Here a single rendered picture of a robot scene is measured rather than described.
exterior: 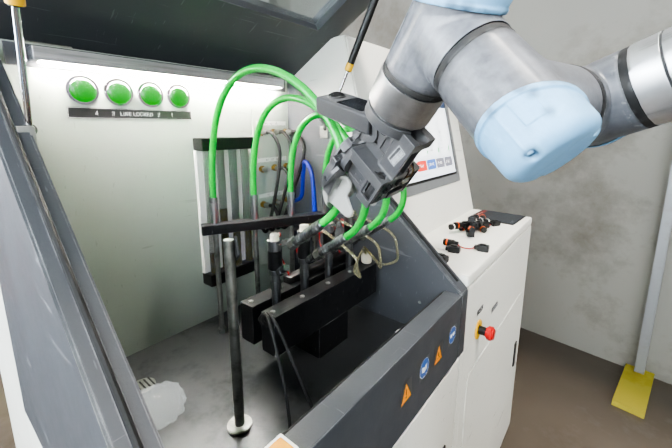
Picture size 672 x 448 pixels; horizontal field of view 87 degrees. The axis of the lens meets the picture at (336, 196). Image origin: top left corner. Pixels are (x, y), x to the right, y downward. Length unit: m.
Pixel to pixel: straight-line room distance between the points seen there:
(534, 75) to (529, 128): 0.04
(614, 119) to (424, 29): 0.18
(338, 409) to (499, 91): 0.43
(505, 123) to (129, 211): 0.73
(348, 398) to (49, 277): 0.39
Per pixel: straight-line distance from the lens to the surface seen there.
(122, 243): 0.86
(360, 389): 0.57
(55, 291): 0.49
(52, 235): 0.52
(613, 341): 2.67
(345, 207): 0.50
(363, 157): 0.44
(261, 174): 1.01
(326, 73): 1.04
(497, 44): 0.31
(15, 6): 0.59
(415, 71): 0.35
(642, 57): 0.39
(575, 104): 0.29
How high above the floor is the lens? 1.31
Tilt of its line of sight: 11 degrees down
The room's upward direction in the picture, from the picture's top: straight up
